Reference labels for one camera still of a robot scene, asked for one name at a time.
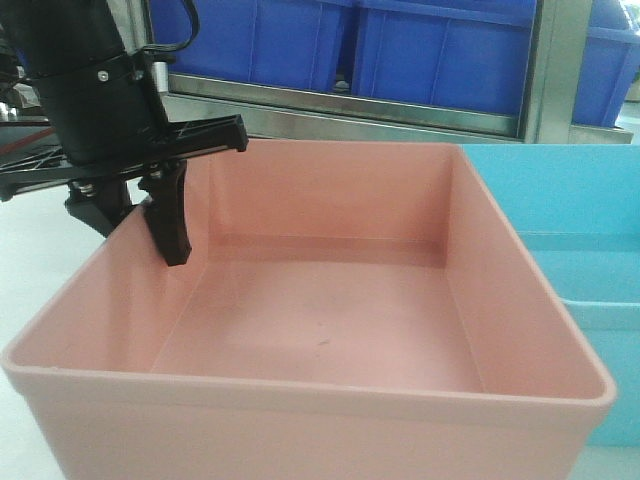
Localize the light blue plastic box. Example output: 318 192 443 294
464 145 639 447

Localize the blue crate far right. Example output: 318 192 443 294
572 1 639 128

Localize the stainless steel shelf rack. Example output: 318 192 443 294
110 1 639 143

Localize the blue crate centre left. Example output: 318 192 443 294
169 1 355 92

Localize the blue crate centre right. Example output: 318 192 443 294
351 1 535 116

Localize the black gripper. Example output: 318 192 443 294
1 51 248 266

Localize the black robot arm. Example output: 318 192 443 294
1 1 249 266

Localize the pink plastic box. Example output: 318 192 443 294
1 140 616 479

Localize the blue crate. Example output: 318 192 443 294
351 1 535 116
169 1 355 92
572 1 639 128

